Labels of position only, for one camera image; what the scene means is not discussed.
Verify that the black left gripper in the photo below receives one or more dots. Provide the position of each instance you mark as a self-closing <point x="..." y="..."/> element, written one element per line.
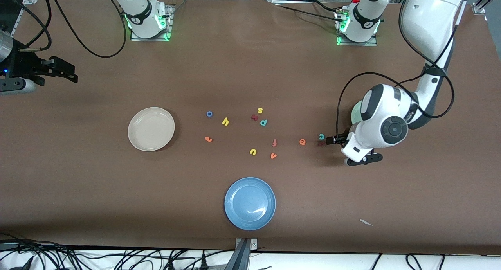
<point x="339" y="138"/>

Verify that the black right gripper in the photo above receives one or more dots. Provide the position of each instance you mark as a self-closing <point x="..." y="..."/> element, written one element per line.
<point x="24" y="67"/>

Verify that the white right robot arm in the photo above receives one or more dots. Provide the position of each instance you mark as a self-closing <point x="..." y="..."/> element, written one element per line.
<point x="143" y="15"/>

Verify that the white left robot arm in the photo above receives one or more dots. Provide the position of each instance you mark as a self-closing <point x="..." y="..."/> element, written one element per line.
<point x="430" y="19"/>

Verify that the green plate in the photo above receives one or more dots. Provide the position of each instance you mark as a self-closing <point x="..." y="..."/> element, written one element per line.
<point x="355" y="113"/>

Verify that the teal foam letter p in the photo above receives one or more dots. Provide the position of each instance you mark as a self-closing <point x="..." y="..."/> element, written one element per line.
<point x="261" y="123"/>

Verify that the white paper scrap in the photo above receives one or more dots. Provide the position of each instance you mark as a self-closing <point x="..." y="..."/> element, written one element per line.
<point x="366" y="222"/>

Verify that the blue plate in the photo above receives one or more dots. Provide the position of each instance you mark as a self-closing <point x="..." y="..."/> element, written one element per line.
<point x="249" y="203"/>

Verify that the beige plate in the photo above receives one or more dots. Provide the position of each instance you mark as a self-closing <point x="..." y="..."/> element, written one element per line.
<point x="151" y="129"/>

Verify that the brown paper table cover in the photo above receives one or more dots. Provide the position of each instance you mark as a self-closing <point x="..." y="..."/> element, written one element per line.
<point x="250" y="66"/>

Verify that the black power plug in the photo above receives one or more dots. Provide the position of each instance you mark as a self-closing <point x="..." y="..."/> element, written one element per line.
<point x="170" y="264"/>
<point x="203" y="262"/>

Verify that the black left camera bracket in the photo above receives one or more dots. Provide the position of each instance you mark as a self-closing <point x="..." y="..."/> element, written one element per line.
<point x="372" y="158"/>

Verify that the black camera bracket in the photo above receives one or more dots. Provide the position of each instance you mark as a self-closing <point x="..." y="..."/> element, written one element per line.
<point x="9" y="84"/>
<point x="372" y="158"/>

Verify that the black right camera bracket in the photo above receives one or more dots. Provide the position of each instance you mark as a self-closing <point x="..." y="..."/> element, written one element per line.
<point x="9" y="84"/>

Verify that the aluminium frame profile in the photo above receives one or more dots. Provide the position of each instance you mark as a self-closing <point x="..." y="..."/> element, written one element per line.
<point x="479" y="8"/>
<point x="16" y="25"/>

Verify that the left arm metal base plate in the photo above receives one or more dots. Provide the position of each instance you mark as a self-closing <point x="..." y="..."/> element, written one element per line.
<point x="373" y="43"/>

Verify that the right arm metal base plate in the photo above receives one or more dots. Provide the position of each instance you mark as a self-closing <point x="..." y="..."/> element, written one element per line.
<point x="170" y="23"/>

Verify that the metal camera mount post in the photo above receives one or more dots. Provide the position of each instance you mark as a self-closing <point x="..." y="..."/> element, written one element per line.
<point x="240" y="258"/>

